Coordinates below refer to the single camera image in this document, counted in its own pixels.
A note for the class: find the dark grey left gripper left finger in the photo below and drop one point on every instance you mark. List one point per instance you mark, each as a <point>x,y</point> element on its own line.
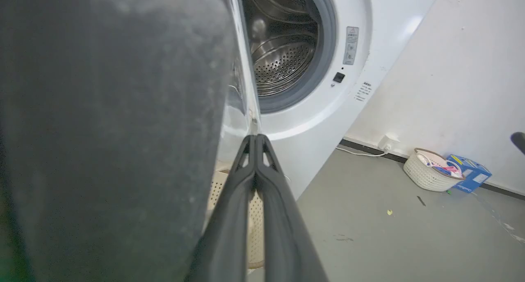
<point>229,216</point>

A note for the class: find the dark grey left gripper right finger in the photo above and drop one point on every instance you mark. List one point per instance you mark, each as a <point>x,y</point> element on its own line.
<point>283,224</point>

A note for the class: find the white front-load washing machine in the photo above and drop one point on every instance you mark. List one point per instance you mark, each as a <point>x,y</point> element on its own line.
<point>328,89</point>

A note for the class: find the steel washing machine drum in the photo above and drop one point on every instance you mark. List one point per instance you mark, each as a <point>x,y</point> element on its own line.
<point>283,44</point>

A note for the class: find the beige perforated laundry basket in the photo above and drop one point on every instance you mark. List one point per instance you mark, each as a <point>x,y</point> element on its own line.
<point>255,228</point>

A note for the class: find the small black floor scrap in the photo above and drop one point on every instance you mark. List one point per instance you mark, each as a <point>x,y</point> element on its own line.
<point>421,201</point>

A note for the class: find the small white woven basket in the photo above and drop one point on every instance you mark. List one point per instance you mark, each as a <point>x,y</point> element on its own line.
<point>426,175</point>

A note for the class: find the clothes in small basket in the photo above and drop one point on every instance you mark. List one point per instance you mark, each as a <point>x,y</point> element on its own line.
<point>445,167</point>

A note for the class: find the blue cardboard box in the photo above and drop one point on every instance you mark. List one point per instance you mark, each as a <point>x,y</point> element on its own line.
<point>471,173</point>

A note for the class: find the dark rounded robot part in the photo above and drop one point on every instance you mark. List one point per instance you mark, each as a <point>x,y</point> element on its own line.
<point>518,142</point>

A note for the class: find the white wall power socket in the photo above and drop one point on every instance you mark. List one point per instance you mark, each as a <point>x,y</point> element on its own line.
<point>388,142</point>

